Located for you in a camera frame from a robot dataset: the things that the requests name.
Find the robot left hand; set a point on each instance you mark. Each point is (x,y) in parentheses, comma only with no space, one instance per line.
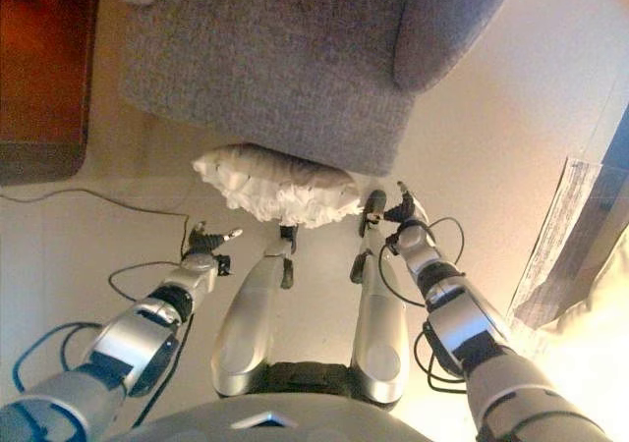
(201,239)

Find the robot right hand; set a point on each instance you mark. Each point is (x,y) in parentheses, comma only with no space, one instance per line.
(400,212)

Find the white ruffled cushion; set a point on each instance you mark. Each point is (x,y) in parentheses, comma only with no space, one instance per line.
(280,186)

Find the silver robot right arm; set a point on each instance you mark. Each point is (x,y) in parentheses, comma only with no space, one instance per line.
(472,314)

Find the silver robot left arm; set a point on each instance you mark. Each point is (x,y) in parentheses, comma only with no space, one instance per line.
(132,339)

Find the grey fabric sofa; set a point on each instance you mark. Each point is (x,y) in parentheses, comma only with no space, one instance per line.
(295,69)

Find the silver robot right leg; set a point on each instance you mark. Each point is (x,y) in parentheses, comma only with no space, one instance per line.
(381,329)

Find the grey patterned curtain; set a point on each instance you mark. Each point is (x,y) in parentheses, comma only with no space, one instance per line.
(555,245)

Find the grey robot torso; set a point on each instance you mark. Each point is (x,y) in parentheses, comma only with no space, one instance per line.
(270,422)

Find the red-brown wooden cabinet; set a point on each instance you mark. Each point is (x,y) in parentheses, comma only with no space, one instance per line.
(44,69)

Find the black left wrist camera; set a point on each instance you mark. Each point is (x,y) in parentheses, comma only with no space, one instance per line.
(224,265)

